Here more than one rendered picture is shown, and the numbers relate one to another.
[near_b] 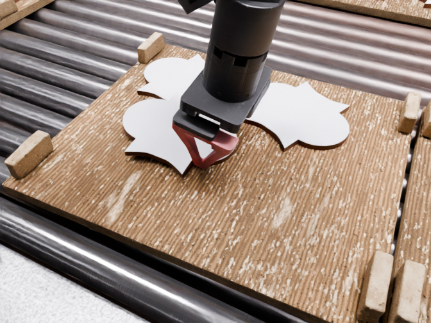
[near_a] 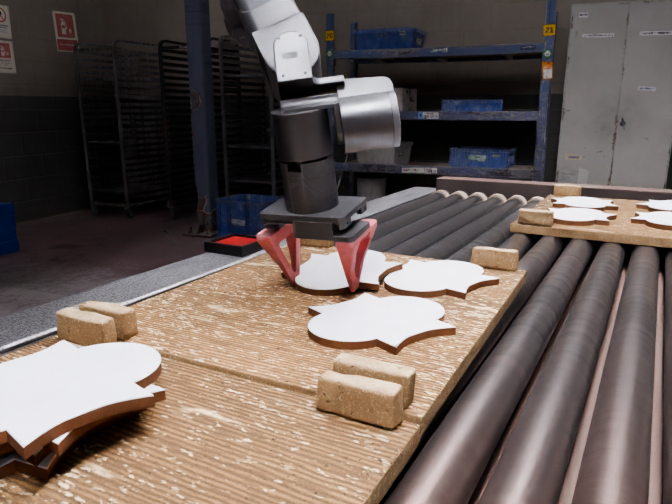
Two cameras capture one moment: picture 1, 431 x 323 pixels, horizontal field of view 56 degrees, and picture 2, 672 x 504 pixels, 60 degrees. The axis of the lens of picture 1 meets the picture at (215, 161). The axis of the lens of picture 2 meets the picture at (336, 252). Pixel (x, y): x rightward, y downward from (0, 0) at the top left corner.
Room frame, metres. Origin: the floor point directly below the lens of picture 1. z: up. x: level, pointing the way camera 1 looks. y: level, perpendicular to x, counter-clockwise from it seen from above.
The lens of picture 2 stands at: (0.40, -0.63, 1.14)
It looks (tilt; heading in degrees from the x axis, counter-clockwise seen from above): 14 degrees down; 93
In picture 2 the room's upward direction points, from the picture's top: straight up
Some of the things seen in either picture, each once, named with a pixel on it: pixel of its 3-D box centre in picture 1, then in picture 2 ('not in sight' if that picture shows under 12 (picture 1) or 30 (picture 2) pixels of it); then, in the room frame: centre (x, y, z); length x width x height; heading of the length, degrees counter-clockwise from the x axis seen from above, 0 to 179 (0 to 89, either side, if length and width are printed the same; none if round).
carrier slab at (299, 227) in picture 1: (229, 145); (333, 301); (0.37, -0.02, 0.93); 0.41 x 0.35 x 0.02; 65
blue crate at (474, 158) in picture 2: not in sight; (482, 157); (1.44, 4.45, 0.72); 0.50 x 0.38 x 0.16; 154
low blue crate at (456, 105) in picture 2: not in sight; (471, 106); (1.32, 4.43, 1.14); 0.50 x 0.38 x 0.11; 170
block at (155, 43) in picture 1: (151, 47); (494, 258); (0.58, 0.10, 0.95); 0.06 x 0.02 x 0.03; 155
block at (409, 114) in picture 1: (409, 111); (373, 379); (0.41, -0.25, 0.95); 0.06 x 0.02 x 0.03; 155
